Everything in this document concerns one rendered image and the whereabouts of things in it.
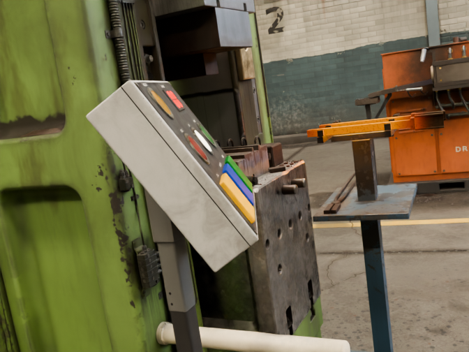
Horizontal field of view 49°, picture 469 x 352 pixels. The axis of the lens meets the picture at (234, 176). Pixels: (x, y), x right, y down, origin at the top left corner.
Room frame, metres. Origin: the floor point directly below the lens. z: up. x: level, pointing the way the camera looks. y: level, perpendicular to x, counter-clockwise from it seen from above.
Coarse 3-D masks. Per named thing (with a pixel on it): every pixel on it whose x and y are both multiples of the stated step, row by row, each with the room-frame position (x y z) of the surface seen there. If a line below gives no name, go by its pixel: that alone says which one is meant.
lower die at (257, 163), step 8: (232, 152) 1.43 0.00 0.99; (240, 152) 1.41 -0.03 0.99; (248, 152) 1.39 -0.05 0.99; (256, 152) 1.43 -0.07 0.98; (264, 152) 1.47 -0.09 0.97; (240, 160) 1.34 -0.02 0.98; (248, 160) 1.38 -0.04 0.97; (256, 160) 1.42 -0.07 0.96; (264, 160) 1.47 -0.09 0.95; (240, 168) 1.33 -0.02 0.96; (248, 168) 1.37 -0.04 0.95; (256, 168) 1.41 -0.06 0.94; (264, 168) 1.46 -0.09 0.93; (256, 176) 1.41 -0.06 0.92
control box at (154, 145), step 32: (128, 96) 0.70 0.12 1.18; (160, 96) 0.81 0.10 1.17; (96, 128) 0.70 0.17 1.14; (128, 128) 0.70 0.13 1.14; (160, 128) 0.70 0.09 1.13; (192, 128) 0.86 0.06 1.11; (128, 160) 0.70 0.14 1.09; (160, 160) 0.70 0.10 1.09; (192, 160) 0.70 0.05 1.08; (224, 160) 0.95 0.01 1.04; (160, 192) 0.70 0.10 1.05; (192, 192) 0.70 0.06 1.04; (224, 192) 0.71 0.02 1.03; (192, 224) 0.70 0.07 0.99; (224, 224) 0.69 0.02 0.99; (256, 224) 0.76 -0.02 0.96; (224, 256) 0.69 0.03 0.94
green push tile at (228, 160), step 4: (228, 156) 0.98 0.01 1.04; (228, 160) 0.94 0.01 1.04; (232, 160) 0.99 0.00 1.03; (232, 164) 0.95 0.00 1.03; (236, 164) 0.99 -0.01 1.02; (232, 168) 0.93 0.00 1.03; (236, 168) 0.95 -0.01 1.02; (236, 172) 0.93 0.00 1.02; (240, 172) 0.97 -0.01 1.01; (240, 176) 0.93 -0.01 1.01; (244, 176) 0.98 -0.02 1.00; (244, 180) 0.93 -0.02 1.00; (248, 180) 0.99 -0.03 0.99; (248, 184) 0.94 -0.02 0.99; (248, 188) 0.93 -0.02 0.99; (252, 188) 0.96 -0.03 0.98; (252, 192) 0.93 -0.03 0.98
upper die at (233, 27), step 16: (176, 16) 1.37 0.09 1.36; (192, 16) 1.35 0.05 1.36; (208, 16) 1.33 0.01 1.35; (224, 16) 1.36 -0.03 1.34; (240, 16) 1.44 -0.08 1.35; (160, 32) 1.39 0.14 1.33; (176, 32) 1.37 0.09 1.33; (192, 32) 1.35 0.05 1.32; (208, 32) 1.33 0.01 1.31; (224, 32) 1.34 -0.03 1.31; (240, 32) 1.43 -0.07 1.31; (160, 48) 1.40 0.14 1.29; (176, 48) 1.38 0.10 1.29; (192, 48) 1.35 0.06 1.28; (208, 48) 1.33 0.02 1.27; (224, 48) 1.40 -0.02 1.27; (240, 48) 1.49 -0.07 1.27
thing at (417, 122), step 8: (440, 112) 1.55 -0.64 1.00; (400, 120) 1.60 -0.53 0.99; (408, 120) 1.56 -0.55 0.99; (416, 120) 1.56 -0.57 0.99; (424, 120) 1.55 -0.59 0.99; (432, 120) 1.54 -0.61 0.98; (440, 120) 1.54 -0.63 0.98; (328, 128) 1.68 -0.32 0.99; (336, 128) 1.66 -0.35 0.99; (344, 128) 1.65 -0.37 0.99; (352, 128) 1.63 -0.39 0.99; (360, 128) 1.63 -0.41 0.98; (368, 128) 1.61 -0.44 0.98; (376, 128) 1.60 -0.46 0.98; (392, 128) 1.58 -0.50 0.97; (400, 128) 1.58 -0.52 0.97; (416, 128) 1.56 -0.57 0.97; (424, 128) 1.55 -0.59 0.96; (432, 128) 1.54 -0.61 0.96; (440, 128) 1.53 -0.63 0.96; (312, 136) 1.69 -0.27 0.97
